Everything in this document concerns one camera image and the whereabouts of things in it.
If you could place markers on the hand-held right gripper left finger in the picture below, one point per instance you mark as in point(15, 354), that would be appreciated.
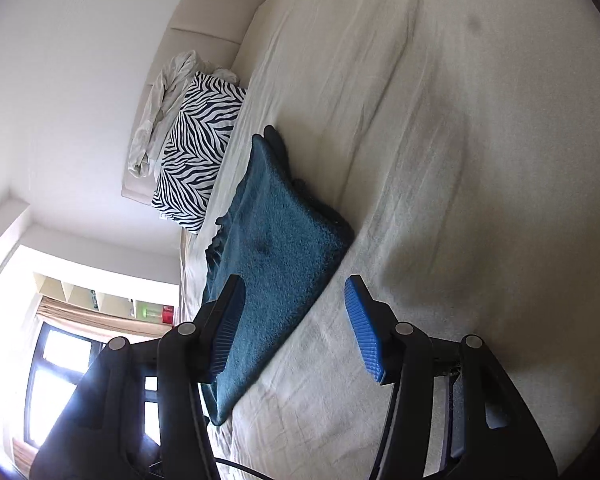
point(227, 330)

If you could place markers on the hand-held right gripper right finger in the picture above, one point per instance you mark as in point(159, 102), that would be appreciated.
point(365, 330)

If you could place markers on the dark green sweater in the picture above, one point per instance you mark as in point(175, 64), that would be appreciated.
point(280, 240)

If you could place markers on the red box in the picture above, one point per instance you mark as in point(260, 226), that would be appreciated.
point(167, 314)

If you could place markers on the green container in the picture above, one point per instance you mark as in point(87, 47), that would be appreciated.
point(149, 314)

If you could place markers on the beige curtain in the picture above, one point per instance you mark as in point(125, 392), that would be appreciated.
point(90, 321)

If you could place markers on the black framed window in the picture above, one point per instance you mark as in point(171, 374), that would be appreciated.
point(60, 360)

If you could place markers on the zebra print pillow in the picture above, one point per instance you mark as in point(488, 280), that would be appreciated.
point(195, 150)

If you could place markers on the bed with beige sheet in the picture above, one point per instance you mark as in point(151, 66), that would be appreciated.
point(455, 160)

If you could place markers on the crumpled white duvet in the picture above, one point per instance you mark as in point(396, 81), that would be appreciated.
point(155, 110)

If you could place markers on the beige padded headboard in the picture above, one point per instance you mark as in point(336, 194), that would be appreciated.
point(205, 15)

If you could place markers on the white wall shelf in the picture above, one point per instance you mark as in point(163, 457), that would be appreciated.
point(80, 292)

